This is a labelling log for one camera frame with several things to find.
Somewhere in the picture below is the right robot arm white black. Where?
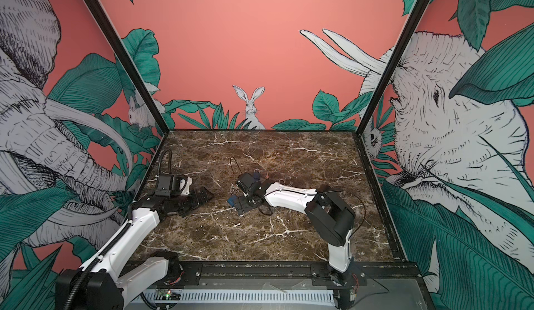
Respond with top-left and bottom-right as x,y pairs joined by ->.
228,172 -> 355,279

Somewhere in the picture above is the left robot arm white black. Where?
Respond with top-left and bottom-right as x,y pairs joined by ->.
54,175 -> 214,309

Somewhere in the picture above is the small green circuit board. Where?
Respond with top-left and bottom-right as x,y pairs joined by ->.
154,291 -> 181,302

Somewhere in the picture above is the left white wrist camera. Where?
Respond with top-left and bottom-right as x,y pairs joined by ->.
179,176 -> 193,196

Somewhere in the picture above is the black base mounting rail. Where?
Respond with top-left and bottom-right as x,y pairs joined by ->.
124,261 -> 422,288

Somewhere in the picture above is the white slotted cable duct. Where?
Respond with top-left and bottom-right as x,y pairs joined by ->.
143,289 -> 335,305

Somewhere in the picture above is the left black frame post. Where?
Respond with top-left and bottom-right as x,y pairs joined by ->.
83,0 -> 170,136

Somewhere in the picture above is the black frame post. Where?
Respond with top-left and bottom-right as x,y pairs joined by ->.
83,0 -> 170,136
356,0 -> 430,137

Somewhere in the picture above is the right black frame post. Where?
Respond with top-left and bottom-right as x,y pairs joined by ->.
356,0 -> 430,137

